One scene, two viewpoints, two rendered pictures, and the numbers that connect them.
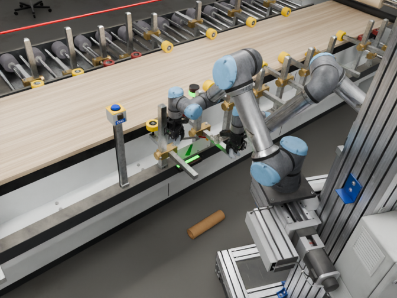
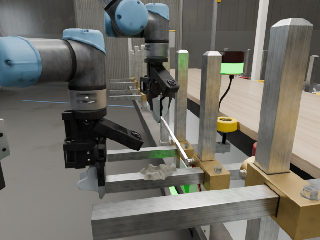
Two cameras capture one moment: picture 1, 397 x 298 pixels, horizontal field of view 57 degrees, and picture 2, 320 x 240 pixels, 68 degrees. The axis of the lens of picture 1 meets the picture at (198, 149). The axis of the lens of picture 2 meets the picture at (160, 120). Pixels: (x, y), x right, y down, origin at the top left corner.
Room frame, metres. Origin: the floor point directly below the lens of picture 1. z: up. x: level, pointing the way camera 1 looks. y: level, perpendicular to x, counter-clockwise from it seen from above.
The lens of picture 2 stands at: (1.90, -0.53, 1.14)
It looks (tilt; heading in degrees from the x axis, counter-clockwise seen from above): 16 degrees down; 121
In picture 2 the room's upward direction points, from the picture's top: straight up
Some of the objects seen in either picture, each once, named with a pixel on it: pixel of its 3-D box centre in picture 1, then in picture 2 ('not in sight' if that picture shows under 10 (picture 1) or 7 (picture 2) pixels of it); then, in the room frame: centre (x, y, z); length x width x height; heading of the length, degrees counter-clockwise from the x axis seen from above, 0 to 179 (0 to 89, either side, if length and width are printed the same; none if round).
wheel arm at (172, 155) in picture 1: (172, 155); (170, 151); (1.53, 0.15, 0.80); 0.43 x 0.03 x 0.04; 42
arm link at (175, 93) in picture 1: (176, 99); (155, 24); (1.49, 0.13, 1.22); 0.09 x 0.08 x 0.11; 46
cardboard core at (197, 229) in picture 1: (206, 224); not in sight; (1.64, -0.10, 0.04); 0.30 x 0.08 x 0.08; 132
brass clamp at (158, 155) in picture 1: (165, 151); (181, 148); (1.56, 0.19, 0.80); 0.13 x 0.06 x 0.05; 132
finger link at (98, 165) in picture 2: not in sight; (100, 165); (1.55, -0.20, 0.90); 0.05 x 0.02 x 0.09; 132
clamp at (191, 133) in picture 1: (199, 130); (209, 170); (1.72, 0.00, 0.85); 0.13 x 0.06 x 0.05; 132
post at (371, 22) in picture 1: (361, 48); not in sight; (2.88, -1.28, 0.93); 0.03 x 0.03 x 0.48; 42
